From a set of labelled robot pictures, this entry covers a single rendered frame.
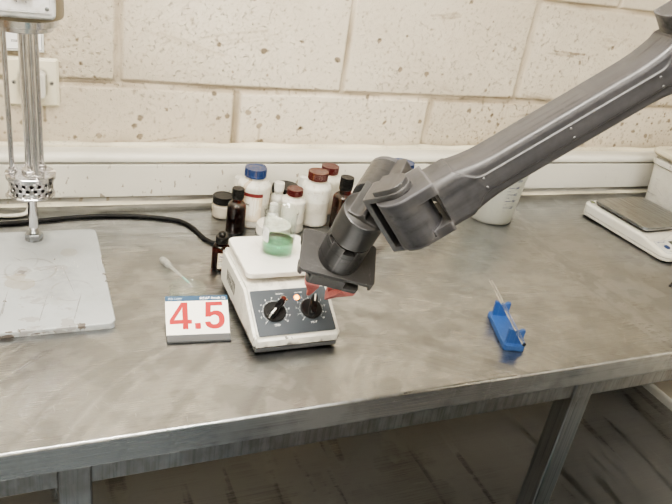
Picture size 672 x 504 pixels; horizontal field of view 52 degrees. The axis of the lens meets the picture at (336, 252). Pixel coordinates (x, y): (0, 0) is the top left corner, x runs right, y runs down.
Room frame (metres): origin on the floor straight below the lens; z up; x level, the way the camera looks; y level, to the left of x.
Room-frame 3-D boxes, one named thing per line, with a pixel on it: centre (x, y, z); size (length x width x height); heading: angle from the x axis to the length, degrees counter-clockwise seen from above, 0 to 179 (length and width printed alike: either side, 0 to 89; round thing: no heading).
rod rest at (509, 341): (0.96, -0.29, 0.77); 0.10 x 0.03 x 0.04; 8
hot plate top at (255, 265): (0.94, 0.09, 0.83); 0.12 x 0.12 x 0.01; 26
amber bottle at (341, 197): (1.26, 0.00, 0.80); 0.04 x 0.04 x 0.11
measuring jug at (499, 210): (1.47, -0.34, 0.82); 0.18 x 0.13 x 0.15; 131
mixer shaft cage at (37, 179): (0.90, 0.45, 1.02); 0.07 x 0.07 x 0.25
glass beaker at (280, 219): (0.95, 0.09, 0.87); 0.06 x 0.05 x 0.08; 159
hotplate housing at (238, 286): (0.92, 0.08, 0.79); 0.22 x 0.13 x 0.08; 26
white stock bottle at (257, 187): (1.22, 0.17, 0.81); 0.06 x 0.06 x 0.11
